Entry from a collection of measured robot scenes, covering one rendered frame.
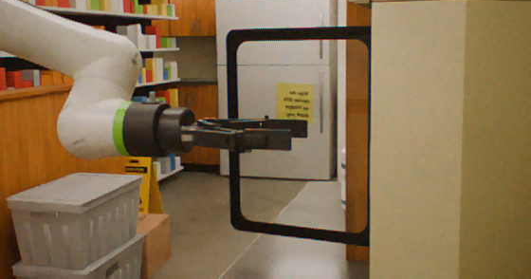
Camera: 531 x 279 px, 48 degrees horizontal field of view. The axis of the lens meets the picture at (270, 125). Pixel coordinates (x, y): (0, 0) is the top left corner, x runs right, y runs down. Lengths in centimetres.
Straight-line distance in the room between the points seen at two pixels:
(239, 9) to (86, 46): 493
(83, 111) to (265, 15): 492
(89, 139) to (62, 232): 197
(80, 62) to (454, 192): 65
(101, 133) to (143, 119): 8
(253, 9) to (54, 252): 357
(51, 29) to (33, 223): 204
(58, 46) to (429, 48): 62
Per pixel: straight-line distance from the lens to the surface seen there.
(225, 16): 601
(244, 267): 117
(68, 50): 107
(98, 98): 103
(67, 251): 298
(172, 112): 97
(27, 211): 304
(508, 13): 81
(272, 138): 88
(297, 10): 580
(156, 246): 374
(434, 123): 76
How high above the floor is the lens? 136
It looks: 8 degrees down
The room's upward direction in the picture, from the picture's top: 1 degrees counter-clockwise
